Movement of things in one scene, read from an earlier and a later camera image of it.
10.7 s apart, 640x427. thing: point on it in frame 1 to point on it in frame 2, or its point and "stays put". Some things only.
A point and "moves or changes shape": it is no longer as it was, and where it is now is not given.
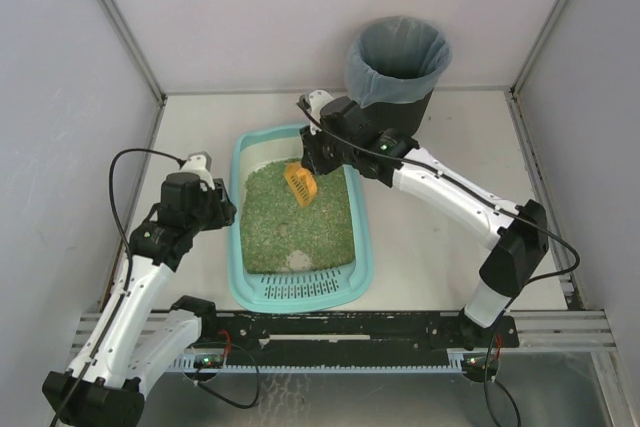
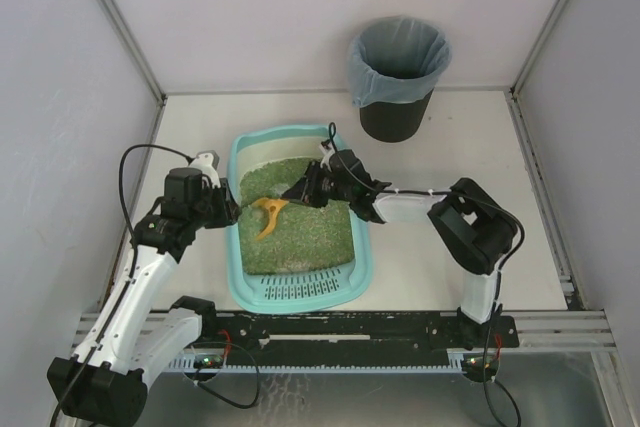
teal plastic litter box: x=285 y=292 stays put
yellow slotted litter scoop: x=301 y=182 moves or changes shape
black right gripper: x=314 y=156 to x=310 y=189
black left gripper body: x=220 y=209 stays put
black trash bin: x=400 y=116 stays put
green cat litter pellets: x=279 y=235 stays put
